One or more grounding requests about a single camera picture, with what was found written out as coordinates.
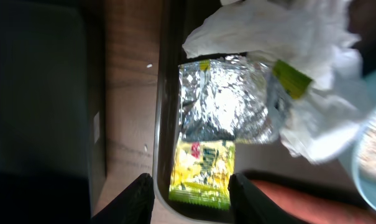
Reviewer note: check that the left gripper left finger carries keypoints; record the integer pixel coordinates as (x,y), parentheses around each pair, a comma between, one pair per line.
(134,205)

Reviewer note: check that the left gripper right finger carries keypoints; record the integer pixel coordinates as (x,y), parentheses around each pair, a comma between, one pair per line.
(249,205)

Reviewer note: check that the orange carrot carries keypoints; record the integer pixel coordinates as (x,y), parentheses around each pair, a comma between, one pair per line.
(313,209)

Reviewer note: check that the foil snack wrapper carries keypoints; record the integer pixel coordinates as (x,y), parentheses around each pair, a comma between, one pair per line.
(224,102)

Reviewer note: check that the light blue rice bowl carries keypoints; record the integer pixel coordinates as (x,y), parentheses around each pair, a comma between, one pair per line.
(359,160)

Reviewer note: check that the large white tissue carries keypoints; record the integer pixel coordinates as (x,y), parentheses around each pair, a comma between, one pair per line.
(311,37)

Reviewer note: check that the brown serving tray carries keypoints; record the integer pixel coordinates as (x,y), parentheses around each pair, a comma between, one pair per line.
(270,162)

